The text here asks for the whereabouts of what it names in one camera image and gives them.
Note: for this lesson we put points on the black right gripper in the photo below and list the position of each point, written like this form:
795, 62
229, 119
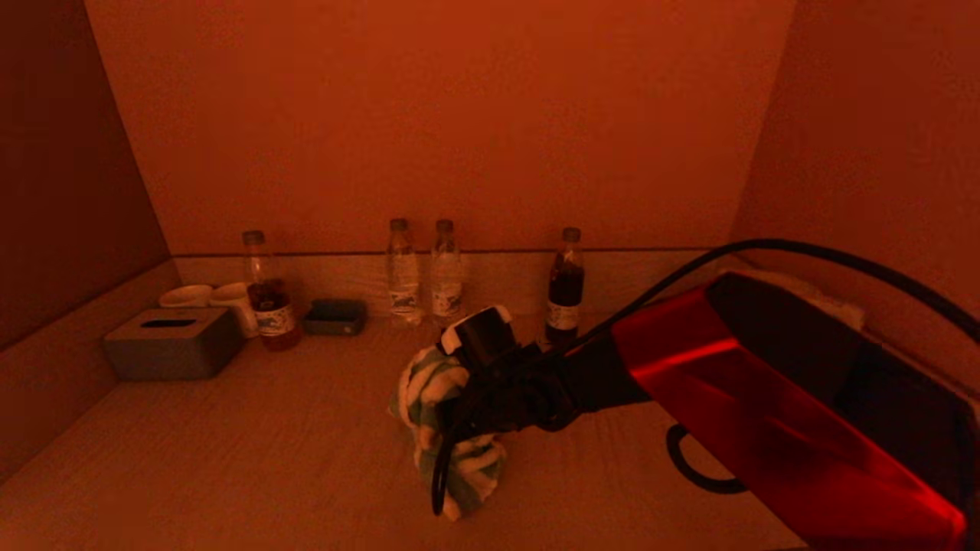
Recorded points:
528, 394

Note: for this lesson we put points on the striped green white towel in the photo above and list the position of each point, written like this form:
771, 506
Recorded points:
467, 467

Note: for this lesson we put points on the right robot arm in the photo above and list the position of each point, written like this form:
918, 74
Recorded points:
766, 398

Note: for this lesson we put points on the clear water bottle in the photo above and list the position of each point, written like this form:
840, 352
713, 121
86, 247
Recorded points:
403, 282
446, 282

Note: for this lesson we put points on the dark drink bottle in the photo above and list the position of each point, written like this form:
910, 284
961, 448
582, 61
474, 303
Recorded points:
565, 291

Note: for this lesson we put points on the small teal tray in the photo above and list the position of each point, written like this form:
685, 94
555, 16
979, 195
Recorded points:
334, 318

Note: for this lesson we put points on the amber tea bottle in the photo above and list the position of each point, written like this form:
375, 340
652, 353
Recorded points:
273, 316

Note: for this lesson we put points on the white ceramic mug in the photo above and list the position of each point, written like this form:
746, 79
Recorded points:
237, 301
187, 297

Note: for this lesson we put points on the blue-grey tissue box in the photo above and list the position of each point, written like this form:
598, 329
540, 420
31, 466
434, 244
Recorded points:
172, 348

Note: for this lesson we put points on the white electric kettle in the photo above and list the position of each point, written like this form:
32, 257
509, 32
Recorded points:
827, 306

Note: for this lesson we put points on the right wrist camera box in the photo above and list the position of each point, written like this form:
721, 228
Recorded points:
478, 337

